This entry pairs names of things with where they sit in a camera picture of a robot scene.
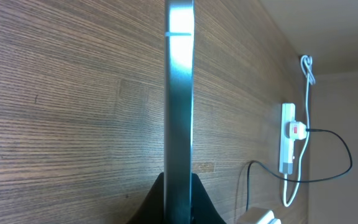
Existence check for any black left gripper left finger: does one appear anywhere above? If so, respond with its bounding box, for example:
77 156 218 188
127 172 164 224

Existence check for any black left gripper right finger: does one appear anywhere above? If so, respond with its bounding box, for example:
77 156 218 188
191 173 226 224

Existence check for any black USB charging cable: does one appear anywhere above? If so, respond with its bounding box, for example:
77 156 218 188
246 128 354 212

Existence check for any Galaxy S25 smartphone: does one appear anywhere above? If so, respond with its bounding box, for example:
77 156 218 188
163 0 195 223

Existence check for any white charger plug adapter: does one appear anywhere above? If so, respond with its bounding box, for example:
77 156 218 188
288 121 308 140

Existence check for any white power strip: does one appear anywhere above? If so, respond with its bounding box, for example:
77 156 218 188
278 103 295 175

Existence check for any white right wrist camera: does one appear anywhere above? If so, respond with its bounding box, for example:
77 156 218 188
235 207 282 224

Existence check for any white power strip cord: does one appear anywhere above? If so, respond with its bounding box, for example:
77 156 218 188
282 54 317 208

